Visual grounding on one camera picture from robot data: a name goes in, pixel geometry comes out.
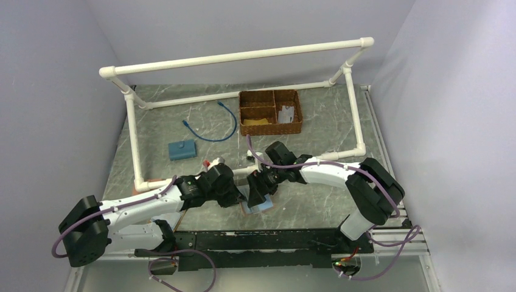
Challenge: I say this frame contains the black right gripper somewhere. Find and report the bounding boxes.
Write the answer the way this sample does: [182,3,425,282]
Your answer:
[247,164,287,208]

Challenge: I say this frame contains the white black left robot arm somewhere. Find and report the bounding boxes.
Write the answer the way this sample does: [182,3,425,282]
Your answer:
[52,163,246,268]

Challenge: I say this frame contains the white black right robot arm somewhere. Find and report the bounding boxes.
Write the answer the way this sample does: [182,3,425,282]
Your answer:
[246,141,405,252]

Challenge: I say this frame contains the blue leather card holder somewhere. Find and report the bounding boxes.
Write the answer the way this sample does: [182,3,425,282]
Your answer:
[168,139,197,161]

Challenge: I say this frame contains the grey cards in basket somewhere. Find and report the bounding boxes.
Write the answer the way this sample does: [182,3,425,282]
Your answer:
[277,105,296,123]

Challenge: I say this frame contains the brown wicker divided basket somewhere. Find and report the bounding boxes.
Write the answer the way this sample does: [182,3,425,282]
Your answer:
[239,89,303,136]

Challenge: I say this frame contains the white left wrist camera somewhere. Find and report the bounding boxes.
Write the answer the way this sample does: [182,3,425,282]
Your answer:
[203,157,225,171]

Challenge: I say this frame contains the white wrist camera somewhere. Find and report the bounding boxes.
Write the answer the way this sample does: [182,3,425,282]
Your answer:
[203,157,225,171]
[246,150,259,163]

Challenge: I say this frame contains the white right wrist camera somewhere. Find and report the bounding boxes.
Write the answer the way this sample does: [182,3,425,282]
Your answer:
[246,150,259,163]

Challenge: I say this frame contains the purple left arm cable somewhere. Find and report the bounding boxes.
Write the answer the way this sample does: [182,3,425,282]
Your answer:
[51,175,217,292]

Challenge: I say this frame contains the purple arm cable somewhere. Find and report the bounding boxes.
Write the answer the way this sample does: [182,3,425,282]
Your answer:
[51,175,217,292]
[246,134,422,282]

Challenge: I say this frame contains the blue ethernet cable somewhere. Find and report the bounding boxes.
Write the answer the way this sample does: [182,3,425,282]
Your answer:
[181,101,238,143]

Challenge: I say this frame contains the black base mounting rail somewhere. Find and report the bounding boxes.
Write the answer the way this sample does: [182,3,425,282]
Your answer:
[134,228,374,271]

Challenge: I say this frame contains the aluminium extrusion rail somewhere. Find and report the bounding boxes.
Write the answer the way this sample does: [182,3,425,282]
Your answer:
[71,235,441,291]

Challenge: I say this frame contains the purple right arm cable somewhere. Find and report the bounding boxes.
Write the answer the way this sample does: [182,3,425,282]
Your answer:
[246,134,422,282]

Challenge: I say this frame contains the white PVC pipe frame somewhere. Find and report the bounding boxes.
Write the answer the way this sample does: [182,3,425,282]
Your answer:
[99,37,375,192]

